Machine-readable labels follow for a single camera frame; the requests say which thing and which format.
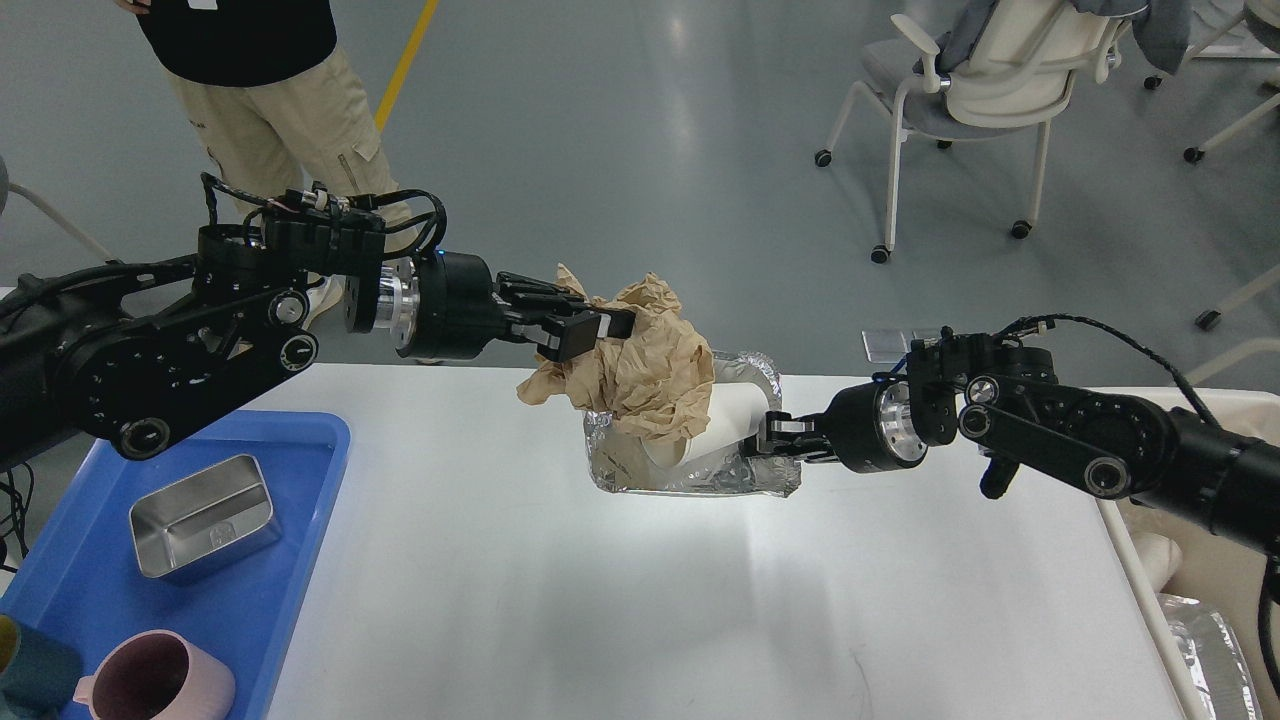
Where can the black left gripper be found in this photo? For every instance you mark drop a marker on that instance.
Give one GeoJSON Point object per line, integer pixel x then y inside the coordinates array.
{"type": "Point", "coordinates": [443, 307]}

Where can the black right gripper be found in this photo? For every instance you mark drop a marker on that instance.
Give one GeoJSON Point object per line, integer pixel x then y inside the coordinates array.
{"type": "Point", "coordinates": [869, 428]}

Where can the white paper cup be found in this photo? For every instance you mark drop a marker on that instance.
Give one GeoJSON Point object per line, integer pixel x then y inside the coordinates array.
{"type": "Point", "coordinates": [735, 412]}

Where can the brown paper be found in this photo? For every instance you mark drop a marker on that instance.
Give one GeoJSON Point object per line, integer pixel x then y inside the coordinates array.
{"type": "Point", "coordinates": [656, 383]}

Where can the aluminium foil container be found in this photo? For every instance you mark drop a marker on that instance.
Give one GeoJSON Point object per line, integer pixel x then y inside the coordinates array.
{"type": "Point", "coordinates": [618, 464]}

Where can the square steel tray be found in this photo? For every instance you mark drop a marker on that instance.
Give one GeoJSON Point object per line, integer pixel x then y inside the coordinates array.
{"type": "Point", "coordinates": [202, 523]}

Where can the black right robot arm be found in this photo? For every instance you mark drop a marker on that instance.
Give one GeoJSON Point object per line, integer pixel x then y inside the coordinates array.
{"type": "Point", "coordinates": [998, 392]}

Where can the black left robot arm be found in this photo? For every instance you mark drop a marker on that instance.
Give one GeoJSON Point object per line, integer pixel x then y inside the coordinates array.
{"type": "Point", "coordinates": [145, 354]}

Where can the clear floor socket cover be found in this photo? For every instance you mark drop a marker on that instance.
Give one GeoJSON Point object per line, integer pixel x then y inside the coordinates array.
{"type": "Point", "coordinates": [887, 346]}

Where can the person in beige trousers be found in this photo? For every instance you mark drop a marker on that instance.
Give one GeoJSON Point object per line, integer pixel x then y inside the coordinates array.
{"type": "Point", "coordinates": [272, 97]}

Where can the white office chair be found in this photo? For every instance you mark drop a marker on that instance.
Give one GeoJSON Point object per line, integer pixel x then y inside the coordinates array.
{"type": "Point", "coordinates": [1020, 73]}

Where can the beige plastic bin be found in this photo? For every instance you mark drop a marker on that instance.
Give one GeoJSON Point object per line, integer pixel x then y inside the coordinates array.
{"type": "Point", "coordinates": [1213, 569]}

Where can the chair base at left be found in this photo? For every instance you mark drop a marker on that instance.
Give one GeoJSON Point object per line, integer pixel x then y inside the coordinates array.
{"type": "Point", "coordinates": [10, 188]}

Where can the grey jacket on chair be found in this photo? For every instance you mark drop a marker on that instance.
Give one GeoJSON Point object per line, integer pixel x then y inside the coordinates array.
{"type": "Point", "coordinates": [1160, 28]}

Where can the teal cup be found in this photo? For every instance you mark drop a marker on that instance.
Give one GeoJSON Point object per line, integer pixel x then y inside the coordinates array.
{"type": "Point", "coordinates": [39, 674]}

